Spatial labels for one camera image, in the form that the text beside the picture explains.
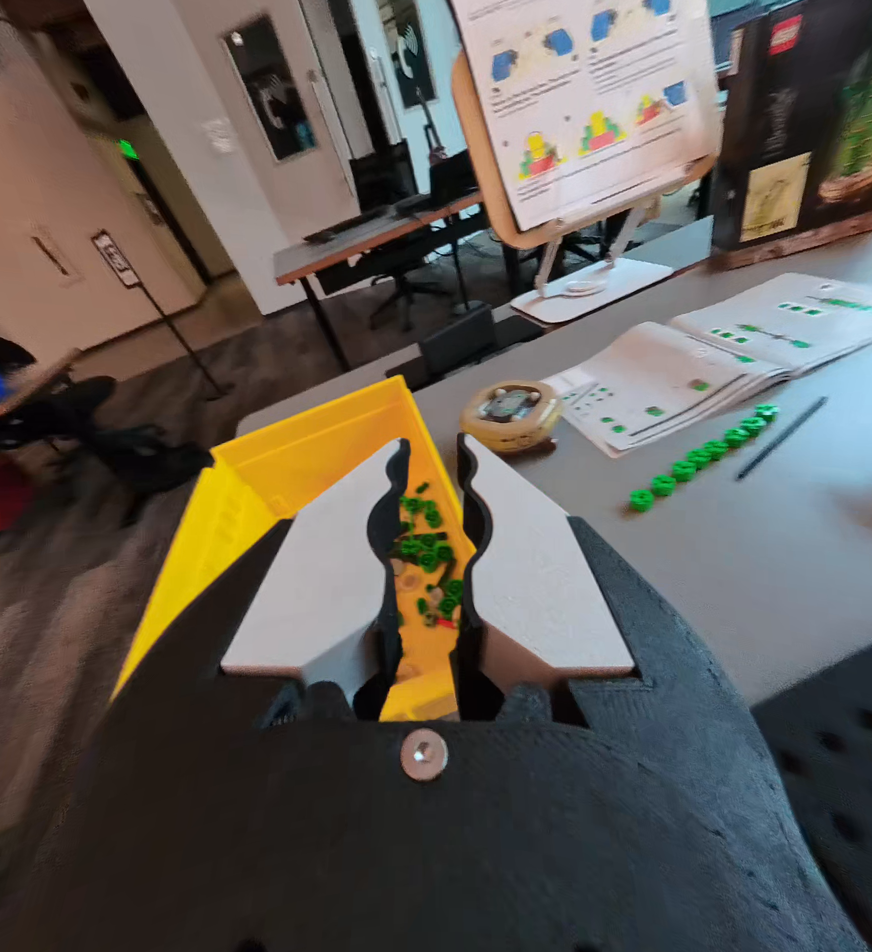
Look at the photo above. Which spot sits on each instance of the dark wall poster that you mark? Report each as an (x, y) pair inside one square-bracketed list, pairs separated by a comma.
[(268, 89), (406, 52)]

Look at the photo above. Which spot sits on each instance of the wooden-edged office table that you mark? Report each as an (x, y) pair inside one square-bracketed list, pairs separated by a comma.
[(347, 245)]

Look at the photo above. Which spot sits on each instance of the pile of small green pieces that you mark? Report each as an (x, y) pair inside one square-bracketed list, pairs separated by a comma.
[(425, 550)]

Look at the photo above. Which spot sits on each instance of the black office chair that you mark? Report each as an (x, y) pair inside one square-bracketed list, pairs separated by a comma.
[(406, 282), (101, 424)]

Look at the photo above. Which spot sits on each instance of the green exit sign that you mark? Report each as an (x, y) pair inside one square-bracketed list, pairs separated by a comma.
[(129, 149)]

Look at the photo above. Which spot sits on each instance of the black floor sign stand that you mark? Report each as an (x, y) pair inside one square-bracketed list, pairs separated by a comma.
[(116, 256)]

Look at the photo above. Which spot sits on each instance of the black chair backrest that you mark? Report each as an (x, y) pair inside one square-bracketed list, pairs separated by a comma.
[(458, 338)]

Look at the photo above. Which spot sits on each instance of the white board stand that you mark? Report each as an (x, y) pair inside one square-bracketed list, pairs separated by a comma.
[(592, 286)]

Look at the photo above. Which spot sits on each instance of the white paper notice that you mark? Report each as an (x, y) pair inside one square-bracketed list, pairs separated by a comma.
[(220, 135)]

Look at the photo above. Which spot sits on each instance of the yellow plastic bin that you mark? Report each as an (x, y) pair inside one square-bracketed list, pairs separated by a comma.
[(205, 535)]

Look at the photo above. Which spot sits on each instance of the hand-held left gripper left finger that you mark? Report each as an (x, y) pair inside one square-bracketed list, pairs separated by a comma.
[(317, 595)]

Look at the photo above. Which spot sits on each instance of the dark brick set box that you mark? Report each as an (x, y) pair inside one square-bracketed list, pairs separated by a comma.
[(800, 111)]

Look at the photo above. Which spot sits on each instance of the instruction booklet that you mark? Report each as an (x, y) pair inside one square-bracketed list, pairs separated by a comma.
[(666, 364)]

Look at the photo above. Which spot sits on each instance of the row of green bricks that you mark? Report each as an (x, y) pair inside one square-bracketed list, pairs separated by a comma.
[(683, 470)]

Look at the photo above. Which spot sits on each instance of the tan brick-built pot model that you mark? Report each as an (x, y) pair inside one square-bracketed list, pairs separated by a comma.
[(518, 439)]

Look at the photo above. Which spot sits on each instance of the black monitor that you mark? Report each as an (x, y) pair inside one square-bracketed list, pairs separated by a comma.
[(384, 175), (451, 178)]

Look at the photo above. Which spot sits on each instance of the black axle rod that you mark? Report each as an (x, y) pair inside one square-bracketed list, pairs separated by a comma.
[(782, 439)]

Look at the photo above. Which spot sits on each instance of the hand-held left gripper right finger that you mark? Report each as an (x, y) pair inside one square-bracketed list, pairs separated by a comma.
[(547, 595)]

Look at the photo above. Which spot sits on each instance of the grey desk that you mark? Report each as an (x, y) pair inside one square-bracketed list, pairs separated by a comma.
[(704, 580)]

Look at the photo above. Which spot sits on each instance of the printed instruction sheet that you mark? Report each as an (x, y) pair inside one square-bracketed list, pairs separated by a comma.
[(592, 74)]

